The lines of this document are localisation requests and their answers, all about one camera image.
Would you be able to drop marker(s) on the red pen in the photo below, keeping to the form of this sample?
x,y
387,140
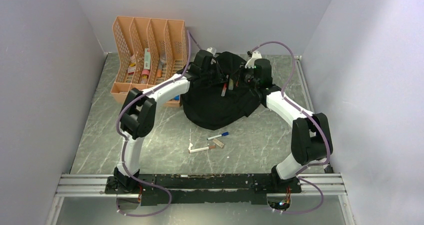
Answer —
x,y
224,89

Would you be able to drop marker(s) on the yellow highlighter pen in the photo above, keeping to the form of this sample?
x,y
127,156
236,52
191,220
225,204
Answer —
x,y
230,84

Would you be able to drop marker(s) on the white brown pen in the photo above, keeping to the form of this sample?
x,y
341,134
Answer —
x,y
196,150

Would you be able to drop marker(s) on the red white staples box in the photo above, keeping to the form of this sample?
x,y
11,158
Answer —
x,y
131,68

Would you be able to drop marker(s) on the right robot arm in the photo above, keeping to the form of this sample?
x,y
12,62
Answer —
x,y
310,133

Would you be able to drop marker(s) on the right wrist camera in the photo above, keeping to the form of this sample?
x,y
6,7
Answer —
x,y
255,55

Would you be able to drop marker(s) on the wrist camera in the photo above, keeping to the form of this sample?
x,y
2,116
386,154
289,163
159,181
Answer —
x,y
255,55
212,50

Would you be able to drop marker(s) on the peach plastic desk organizer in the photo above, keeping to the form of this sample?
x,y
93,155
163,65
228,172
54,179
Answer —
x,y
150,51

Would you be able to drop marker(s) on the black student backpack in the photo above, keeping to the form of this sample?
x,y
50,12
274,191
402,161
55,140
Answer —
x,y
208,109

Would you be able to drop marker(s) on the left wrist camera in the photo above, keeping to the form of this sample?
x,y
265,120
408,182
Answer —
x,y
212,50

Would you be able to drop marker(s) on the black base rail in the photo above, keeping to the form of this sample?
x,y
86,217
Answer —
x,y
160,189

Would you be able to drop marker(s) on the small brown eraser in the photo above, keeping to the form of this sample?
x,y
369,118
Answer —
x,y
218,143

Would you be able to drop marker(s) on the blue white marker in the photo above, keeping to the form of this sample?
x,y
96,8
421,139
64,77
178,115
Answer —
x,y
218,136

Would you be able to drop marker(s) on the orange marker pen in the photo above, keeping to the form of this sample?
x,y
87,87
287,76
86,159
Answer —
x,y
160,68

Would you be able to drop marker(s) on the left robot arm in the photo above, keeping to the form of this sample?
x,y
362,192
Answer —
x,y
137,116

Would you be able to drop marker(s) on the aluminium frame rail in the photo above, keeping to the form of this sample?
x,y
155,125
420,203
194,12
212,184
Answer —
x,y
91,185

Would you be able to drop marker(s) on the teal stationery box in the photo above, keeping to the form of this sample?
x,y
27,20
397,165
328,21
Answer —
x,y
147,59

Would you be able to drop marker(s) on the pink crayon tube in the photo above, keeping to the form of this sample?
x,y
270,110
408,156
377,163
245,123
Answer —
x,y
144,76

